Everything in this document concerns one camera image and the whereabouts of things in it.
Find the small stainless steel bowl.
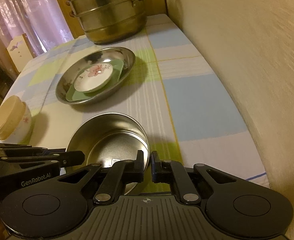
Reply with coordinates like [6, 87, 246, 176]
[65, 112, 151, 196]

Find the small floral white saucer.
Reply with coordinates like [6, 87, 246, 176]
[74, 63, 113, 93]

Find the white ceramic floral bowl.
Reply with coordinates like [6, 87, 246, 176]
[0, 95, 32, 144]

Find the checkered pastel tablecloth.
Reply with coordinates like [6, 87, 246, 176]
[8, 14, 269, 187]

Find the green square plastic plate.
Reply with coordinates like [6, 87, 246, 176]
[65, 59, 124, 102]

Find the large stainless steel basin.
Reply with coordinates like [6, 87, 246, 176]
[56, 47, 136, 105]

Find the white wooden chair back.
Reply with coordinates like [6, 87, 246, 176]
[7, 33, 36, 73]

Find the purple lace curtain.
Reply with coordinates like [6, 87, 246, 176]
[0, 0, 73, 80]

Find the stacked stainless steel steamer pot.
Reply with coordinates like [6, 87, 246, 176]
[67, 0, 147, 44]

